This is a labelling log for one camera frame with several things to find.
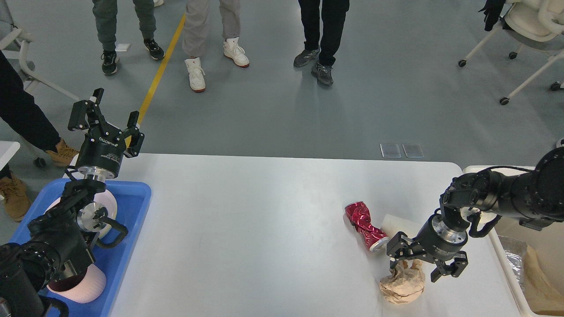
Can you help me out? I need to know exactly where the white plastic bin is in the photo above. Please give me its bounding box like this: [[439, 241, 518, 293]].
[[464, 166, 564, 317]]

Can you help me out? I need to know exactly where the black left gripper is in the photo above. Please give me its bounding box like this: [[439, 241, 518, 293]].
[[68, 88, 145, 179]]

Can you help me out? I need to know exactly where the person in black trousers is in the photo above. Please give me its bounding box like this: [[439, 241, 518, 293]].
[[293, 0, 350, 87]]

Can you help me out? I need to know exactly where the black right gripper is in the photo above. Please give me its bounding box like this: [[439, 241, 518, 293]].
[[386, 214, 468, 283]]

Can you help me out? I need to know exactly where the person with white sneakers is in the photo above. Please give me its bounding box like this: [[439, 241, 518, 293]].
[[182, 0, 250, 93]]

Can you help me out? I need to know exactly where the right clear floor plate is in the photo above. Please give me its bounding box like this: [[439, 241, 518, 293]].
[[402, 143, 425, 158]]

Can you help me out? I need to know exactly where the blue plastic tray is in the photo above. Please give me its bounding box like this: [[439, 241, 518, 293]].
[[9, 178, 152, 317]]

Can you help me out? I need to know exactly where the white paper cup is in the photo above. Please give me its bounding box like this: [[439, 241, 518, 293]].
[[380, 214, 426, 239]]

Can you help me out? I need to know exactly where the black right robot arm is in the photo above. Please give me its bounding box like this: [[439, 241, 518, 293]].
[[386, 147, 564, 282]]

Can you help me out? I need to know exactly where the white rolling chair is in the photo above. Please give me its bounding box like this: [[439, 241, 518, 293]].
[[458, 0, 564, 106]]

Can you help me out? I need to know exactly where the silver foil wrapper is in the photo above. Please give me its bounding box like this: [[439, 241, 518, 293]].
[[498, 236, 527, 292]]

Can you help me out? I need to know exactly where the red foil wrapper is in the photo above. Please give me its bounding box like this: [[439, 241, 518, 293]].
[[344, 201, 389, 251]]

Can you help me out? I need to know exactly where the brown paper bag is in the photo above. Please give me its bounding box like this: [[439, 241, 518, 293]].
[[523, 245, 564, 316]]

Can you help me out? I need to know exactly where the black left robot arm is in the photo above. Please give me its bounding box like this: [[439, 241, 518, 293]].
[[0, 88, 145, 317]]

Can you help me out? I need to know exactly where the left clear floor plate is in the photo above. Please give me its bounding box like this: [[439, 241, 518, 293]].
[[379, 143, 402, 159]]

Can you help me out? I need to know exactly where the clear floor plate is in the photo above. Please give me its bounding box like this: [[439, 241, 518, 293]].
[[402, 143, 425, 158], [379, 143, 402, 159]]

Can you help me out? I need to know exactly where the person in grey trousers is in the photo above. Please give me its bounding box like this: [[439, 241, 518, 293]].
[[92, 0, 165, 76]]

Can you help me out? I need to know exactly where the person with tan boots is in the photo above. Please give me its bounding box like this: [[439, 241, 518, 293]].
[[0, 54, 79, 222]]

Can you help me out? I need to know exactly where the brown paper ball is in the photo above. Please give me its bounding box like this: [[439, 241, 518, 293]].
[[379, 259, 425, 304]]

